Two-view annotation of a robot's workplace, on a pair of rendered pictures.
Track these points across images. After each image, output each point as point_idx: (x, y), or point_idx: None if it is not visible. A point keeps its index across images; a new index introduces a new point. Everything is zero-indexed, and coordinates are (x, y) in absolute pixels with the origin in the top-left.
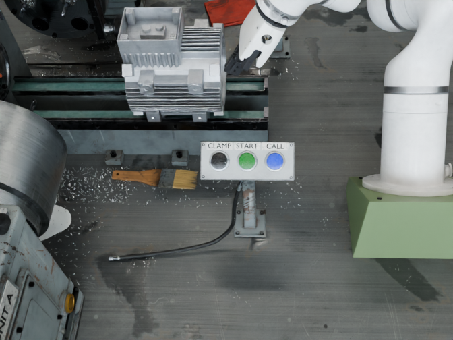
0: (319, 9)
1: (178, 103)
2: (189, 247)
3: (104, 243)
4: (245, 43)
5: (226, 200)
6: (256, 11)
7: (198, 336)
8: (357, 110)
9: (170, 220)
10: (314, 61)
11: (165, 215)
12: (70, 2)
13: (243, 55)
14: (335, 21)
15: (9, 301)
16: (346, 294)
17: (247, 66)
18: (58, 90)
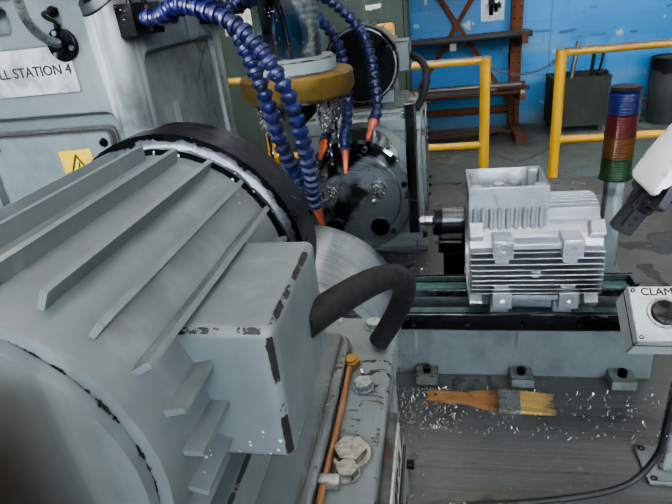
0: (638, 241)
1: (541, 278)
2: (583, 493)
3: (433, 483)
4: (660, 171)
5: (612, 432)
6: (671, 133)
7: None
8: None
9: (532, 456)
10: (660, 284)
11: (521, 449)
12: (380, 193)
13: (660, 185)
14: (665, 250)
15: (398, 468)
16: None
17: (664, 202)
18: None
